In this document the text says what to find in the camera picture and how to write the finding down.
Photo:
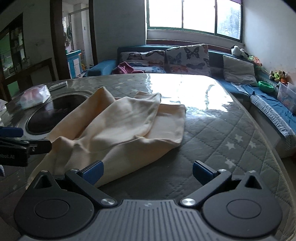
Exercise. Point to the butterfly cushion left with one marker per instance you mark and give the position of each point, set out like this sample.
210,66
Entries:
143,59

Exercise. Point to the butterfly pillow lying flat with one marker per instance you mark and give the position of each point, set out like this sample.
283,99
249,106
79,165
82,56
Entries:
149,69

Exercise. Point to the butterfly cushion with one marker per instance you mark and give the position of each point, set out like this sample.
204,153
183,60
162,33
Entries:
143,59
191,59

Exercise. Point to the small plush toys pile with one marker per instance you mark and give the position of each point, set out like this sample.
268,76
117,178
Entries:
279,77

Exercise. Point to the pink crumpled garment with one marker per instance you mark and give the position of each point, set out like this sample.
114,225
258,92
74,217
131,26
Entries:
125,68

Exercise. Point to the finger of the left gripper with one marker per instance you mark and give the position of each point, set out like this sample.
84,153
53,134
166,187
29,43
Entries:
37,147
11,132

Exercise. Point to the blue white toy cabinet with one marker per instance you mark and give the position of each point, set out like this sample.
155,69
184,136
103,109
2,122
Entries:
74,63

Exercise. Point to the green plastic bowl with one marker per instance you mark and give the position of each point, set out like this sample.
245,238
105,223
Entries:
265,87

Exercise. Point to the grey plain cushion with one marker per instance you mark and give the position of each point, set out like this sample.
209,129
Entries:
238,71

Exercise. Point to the black round induction cooktop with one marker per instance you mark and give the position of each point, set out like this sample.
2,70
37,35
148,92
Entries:
44,119

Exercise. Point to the grey quilted star tablecloth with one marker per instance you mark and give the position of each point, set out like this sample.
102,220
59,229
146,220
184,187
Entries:
257,204

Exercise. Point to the grey remote control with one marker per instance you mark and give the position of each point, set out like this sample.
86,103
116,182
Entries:
58,86

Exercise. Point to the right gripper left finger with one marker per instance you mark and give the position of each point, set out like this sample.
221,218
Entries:
83,181

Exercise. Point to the dark wooden display cabinet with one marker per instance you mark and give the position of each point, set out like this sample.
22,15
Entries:
14,59

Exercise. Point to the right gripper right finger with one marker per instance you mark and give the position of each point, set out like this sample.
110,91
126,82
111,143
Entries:
212,181

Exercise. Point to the blue corner sofa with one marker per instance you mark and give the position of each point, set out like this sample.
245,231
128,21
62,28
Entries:
272,94

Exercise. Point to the clear plastic storage box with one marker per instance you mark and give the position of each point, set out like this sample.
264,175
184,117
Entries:
287,96

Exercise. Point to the butterfly cushion right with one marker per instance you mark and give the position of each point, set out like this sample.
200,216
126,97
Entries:
191,59

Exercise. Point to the cream knit garment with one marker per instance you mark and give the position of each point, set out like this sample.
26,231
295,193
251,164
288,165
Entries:
126,134

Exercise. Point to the white pink tissue pack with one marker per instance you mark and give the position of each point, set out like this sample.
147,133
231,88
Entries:
34,96

